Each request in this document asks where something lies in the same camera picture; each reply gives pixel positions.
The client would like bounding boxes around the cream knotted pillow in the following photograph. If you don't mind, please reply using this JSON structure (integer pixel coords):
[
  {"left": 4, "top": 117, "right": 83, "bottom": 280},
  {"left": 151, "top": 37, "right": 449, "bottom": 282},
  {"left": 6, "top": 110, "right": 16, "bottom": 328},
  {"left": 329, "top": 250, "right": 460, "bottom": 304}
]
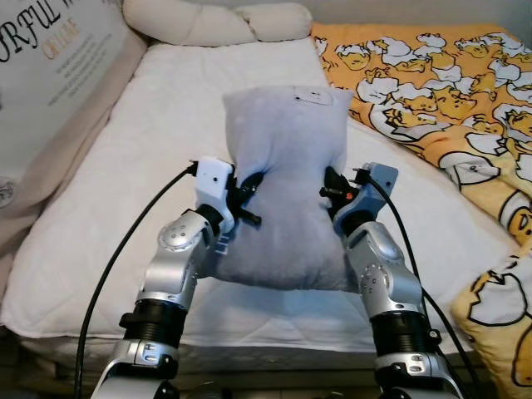
[{"left": 123, "top": 0, "right": 313, "bottom": 47}]

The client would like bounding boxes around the yellow egg print duvet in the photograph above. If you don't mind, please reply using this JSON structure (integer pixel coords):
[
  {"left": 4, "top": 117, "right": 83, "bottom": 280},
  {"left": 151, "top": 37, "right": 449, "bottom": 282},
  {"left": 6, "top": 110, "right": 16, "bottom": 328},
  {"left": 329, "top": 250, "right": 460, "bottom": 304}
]
[{"left": 312, "top": 23, "right": 532, "bottom": 250}]

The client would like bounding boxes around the yellow egg print pillow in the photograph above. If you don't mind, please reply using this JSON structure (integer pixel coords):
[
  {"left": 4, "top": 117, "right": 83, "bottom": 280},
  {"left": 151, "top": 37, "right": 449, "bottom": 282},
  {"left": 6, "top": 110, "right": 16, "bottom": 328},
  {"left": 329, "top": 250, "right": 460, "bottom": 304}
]
[{"left": 451, "top": 254, "right": 532, "bottom": 399}]

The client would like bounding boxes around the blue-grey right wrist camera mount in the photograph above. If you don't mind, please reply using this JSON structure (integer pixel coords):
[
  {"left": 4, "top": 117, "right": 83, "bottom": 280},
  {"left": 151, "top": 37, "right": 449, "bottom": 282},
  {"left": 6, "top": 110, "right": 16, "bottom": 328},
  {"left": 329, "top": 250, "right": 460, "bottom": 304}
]
[{"left": 356, "top": 162, "right": 400, "bottom": 221}]

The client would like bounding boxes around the grey patterned bed base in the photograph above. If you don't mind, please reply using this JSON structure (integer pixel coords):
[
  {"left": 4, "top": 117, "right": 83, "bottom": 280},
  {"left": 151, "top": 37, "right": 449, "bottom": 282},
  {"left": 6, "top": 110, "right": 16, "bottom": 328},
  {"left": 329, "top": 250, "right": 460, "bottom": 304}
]
[{"left": 0, "top": 328, "right": 500, "bottom": 399}]

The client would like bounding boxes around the printed headboard cushion with lettering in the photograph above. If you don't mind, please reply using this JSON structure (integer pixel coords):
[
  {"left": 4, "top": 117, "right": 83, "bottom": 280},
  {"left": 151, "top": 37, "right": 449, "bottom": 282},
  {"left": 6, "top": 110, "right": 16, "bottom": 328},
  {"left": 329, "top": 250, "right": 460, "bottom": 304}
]
[{"left": 0, "top": 0, "right": 150, "bottom": 283}]

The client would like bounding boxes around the grey pillow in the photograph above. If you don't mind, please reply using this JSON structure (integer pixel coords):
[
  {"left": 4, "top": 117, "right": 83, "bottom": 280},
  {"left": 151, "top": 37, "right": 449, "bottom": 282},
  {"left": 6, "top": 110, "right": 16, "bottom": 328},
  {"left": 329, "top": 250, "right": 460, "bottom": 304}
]
[{"left": 202, "top": 86, "right": 354, "bottom": 292}]

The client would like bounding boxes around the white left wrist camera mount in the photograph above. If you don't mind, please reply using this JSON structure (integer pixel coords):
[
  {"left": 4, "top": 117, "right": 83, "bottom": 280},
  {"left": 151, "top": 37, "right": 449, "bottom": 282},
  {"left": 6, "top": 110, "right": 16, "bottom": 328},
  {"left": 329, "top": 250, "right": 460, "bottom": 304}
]
[{"left": 194, "top": 158, "right": 236, "bottom": 210}]

